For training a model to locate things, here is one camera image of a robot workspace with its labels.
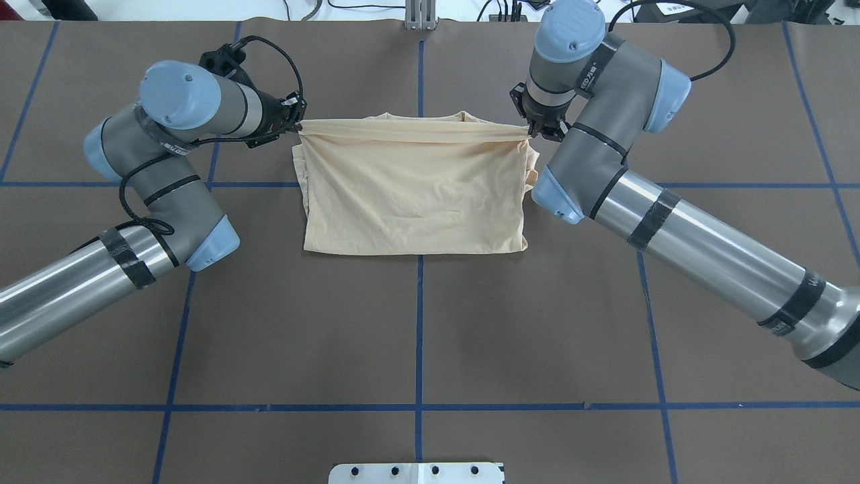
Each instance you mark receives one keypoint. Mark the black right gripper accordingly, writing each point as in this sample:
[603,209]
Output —
[541,124]

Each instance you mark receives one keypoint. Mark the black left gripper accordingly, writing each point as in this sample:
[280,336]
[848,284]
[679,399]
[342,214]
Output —
[269,113]

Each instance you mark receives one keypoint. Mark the cream long-sleeve printed shirt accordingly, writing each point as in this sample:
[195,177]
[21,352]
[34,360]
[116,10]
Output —
[391,185]

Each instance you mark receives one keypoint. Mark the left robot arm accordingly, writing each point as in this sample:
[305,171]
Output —
[173,219]

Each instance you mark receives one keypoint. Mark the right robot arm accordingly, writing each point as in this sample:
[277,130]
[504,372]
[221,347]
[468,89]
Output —
[725,179]

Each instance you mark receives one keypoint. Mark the black power adapter box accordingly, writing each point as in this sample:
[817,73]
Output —
[667,13]

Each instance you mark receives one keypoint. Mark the aluminium frame post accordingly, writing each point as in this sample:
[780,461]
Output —
[420,15]

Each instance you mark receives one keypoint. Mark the white camera post base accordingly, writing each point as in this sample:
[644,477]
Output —
[418,472]

